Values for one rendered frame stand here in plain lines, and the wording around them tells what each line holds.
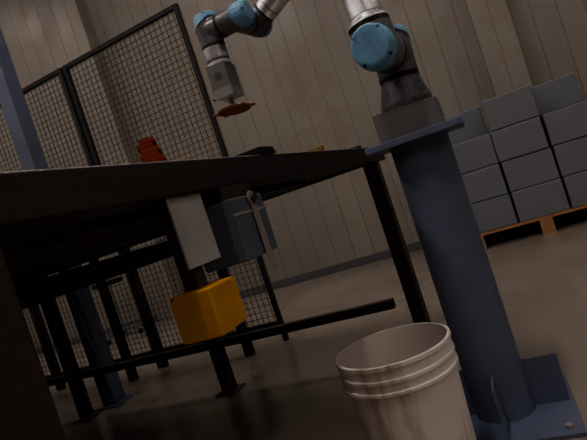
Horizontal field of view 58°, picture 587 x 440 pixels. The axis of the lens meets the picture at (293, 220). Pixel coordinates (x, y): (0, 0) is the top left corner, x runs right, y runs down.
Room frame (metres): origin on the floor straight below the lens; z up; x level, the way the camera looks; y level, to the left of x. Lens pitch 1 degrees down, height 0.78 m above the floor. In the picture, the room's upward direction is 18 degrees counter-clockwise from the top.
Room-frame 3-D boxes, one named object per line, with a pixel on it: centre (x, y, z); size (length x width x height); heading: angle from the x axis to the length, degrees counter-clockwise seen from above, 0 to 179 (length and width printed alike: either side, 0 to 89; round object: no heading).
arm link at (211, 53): (1.67, 0.07, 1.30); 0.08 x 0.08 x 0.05
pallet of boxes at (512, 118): (4.29, -1.92, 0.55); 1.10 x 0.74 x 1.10; 70
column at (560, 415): (1.56, -0.42, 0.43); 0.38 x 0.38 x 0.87; 70
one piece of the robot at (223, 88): (1.67, 0.08, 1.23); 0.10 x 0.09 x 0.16; 71
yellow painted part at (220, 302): (0.88, 0.18, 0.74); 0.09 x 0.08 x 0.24; 157
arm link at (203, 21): (1.67, 0.06, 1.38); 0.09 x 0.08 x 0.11; 62
